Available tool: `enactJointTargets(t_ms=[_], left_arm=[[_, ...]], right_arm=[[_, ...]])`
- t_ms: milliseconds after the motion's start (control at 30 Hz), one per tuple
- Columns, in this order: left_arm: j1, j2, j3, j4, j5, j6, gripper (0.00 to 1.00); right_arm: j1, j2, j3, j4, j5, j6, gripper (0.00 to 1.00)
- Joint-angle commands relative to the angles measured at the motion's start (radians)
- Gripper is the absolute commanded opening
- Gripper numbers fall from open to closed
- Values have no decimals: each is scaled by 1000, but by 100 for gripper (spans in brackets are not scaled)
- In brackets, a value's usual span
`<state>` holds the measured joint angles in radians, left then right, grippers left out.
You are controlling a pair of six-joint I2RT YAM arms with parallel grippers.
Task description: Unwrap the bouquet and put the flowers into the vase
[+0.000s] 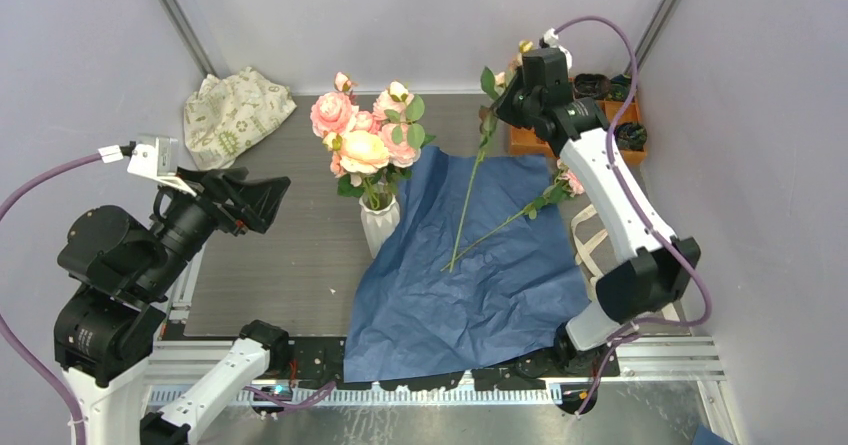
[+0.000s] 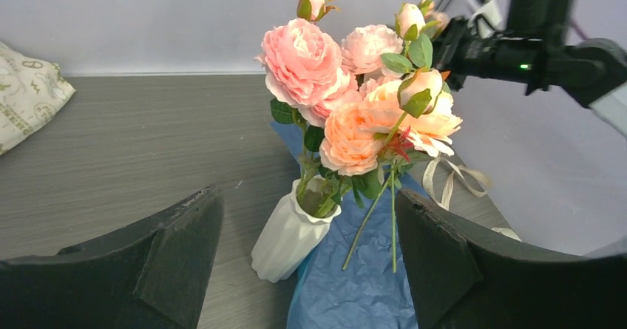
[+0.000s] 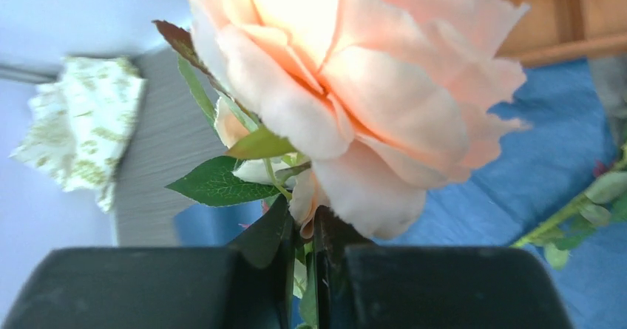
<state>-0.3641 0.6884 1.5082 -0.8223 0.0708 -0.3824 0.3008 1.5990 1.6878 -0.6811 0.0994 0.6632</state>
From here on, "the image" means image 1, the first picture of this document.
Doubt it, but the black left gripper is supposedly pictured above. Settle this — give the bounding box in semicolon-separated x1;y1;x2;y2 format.
138;161;291;294

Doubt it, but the pink flower stem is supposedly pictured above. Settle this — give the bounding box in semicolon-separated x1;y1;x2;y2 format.
309;72;359;151
372;81;435;169
444;40;537;272

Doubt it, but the beige printed ribbon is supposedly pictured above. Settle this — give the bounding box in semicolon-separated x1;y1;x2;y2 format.
569;203;684;324

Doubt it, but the blue wrapping paper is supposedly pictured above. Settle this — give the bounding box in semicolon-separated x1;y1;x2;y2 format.
343;146;589;382

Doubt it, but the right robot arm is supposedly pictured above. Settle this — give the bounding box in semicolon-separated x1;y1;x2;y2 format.
495;71;701;376

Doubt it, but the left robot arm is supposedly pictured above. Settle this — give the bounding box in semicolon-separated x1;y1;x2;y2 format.
54;168;292;444

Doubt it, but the white ribbed vase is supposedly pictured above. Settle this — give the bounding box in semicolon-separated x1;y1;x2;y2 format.
359;195;401;258

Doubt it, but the wooden compartment tray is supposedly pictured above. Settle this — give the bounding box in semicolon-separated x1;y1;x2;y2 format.
508;97;647;168

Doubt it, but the dark rolled fabric item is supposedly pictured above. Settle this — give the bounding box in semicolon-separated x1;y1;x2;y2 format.
573;73;611;100
606;74;633;102
614;122;647;152

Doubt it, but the patterned cream cloth bag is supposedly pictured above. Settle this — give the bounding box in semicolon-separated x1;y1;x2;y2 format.
183;66;297;171

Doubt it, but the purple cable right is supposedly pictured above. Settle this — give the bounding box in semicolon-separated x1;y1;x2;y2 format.
553;15;714;420

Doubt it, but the purple cable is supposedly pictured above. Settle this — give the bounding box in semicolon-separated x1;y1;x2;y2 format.
0;153;336;445
553;15;714;420

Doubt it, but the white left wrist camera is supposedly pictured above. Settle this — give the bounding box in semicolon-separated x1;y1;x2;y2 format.
98;135;197;196

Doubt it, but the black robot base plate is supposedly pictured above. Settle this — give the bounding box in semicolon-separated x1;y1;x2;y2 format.
260;337;608;392

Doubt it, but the metal corner rail right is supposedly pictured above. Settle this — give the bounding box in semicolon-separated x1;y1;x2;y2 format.
625;0;681;74

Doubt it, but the metal corner rail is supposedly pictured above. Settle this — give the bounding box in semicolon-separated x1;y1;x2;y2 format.
625;0;681;74
158;0;218;75

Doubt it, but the metal corner rail left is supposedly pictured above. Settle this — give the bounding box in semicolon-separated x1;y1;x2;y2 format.
158;0;218;75

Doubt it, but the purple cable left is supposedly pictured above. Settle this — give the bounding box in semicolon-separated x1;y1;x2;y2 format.
0;153;336;445

